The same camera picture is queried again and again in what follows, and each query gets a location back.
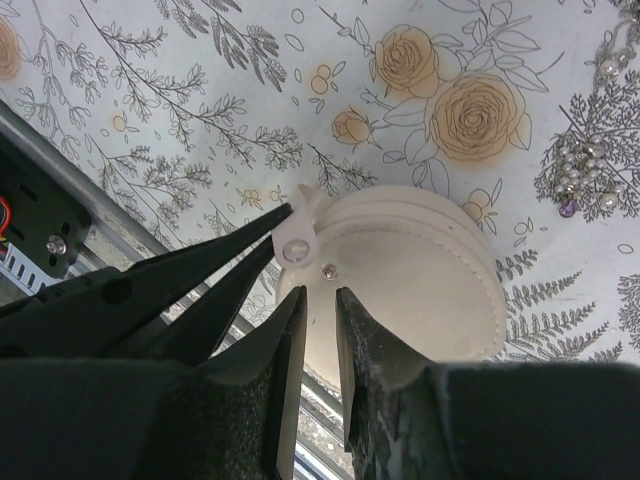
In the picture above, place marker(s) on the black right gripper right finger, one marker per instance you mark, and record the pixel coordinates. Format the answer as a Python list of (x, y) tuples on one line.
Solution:
[(408, 417)]

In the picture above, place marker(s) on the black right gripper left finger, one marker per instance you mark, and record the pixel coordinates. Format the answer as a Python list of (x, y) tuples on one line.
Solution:
[(68, 415)]

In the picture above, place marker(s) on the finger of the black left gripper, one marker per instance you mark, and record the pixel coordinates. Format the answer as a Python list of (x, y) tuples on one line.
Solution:
[(89, 314), (200, 329)]

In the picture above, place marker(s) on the beige round jewelry case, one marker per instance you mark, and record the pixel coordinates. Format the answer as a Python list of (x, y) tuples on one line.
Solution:
[(416, 261)]

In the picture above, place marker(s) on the floral patterned table mat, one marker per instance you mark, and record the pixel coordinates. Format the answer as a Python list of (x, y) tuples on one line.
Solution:
[(196, 116)]

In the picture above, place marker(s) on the pearl cluster brooch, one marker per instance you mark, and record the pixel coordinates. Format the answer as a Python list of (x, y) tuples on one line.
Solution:
[(582, 179)]

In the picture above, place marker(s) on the small silver earring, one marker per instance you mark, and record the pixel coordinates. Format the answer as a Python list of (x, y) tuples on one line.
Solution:
[(619, 46)]

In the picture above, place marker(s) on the aluminium front rail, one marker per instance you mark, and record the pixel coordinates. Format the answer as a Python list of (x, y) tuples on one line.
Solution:
[(117, 240)]

